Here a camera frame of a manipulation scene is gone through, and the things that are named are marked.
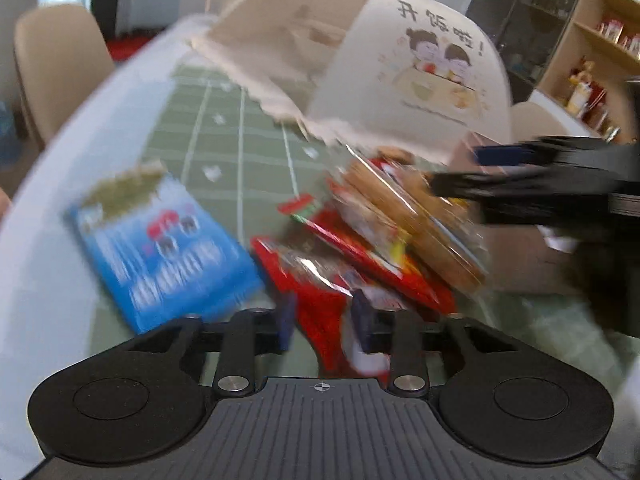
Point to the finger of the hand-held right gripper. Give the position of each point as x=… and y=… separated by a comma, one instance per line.
x=500, y=155
x=475, y=185

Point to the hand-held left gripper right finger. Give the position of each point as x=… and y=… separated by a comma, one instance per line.
x=360, y=325

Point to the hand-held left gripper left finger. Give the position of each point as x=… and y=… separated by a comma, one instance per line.
x=287, y=320

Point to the red and white snack packet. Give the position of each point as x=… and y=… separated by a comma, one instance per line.
x=320, y=310

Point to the clear cookie packet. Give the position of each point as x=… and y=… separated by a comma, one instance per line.
x=420, y=220

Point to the pink cardboard box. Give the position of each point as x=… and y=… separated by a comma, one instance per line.
x=520, y=270

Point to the blue seaweed snack packet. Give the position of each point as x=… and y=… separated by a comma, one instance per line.
x=170, y=255

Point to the yellow and red figurine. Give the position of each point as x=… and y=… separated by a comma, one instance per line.
x=582, y=85

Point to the wooden shelf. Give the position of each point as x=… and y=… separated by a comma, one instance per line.
x=600, y=45

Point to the dark glass cabinet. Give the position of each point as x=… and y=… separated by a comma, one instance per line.
x=525, y=20

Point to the white cartoon print food cover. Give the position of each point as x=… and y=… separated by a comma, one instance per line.
x=400, y=60

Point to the green grid tablecloth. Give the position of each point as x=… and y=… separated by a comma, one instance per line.
x=230, y=160

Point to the red rug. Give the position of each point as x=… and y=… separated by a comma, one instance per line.
x=130, y=47

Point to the beige chair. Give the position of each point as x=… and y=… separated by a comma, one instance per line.
x=60, y=70

